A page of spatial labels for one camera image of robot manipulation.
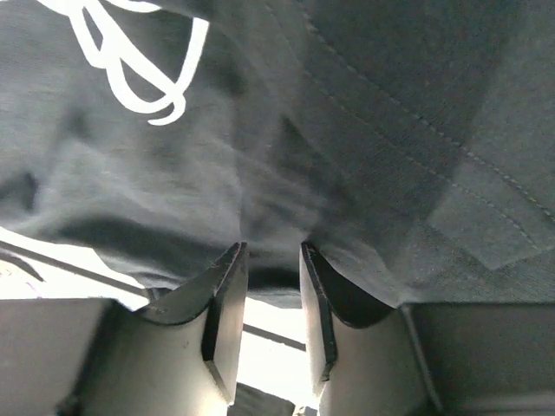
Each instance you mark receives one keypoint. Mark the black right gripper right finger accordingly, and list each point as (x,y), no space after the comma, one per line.
(433,358)

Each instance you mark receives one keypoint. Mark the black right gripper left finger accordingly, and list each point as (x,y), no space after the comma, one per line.
(177,355)

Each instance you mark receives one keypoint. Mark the black t shirt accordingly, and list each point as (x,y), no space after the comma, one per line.
(412,142)

